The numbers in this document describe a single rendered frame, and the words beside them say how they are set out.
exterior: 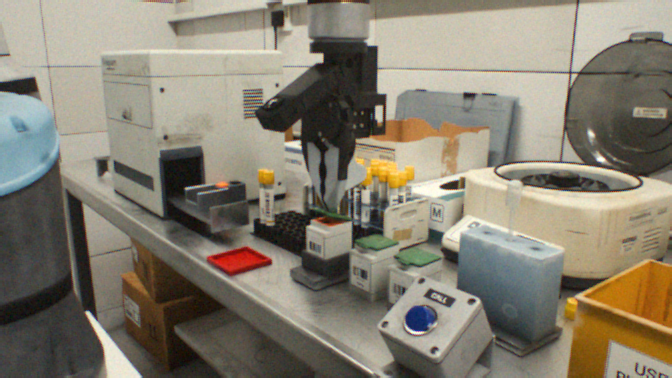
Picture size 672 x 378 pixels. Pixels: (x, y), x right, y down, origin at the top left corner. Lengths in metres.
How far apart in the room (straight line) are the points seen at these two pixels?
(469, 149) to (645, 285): 0.54
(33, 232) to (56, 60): 1.86
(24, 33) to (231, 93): 1.33
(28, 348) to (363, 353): 0.29
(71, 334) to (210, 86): 0.63
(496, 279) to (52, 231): 0.41
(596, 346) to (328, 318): 0.28
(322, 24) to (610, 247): 0.44
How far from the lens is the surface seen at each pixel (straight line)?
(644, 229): 0.77
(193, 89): 0.96
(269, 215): 0.82
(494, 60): 1.16
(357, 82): 0.66
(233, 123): 1.00
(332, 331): 0.57
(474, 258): 0.57
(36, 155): 0.40
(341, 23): 0.61
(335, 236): 0.66
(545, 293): 0.55
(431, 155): 0.94
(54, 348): 0.44
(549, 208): 0.70
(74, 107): 2.25
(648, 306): 0.58
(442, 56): 1.24
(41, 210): 0.40
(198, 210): 0.87
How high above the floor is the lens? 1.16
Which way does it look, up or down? 14 degrees down
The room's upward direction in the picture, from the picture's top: straight up
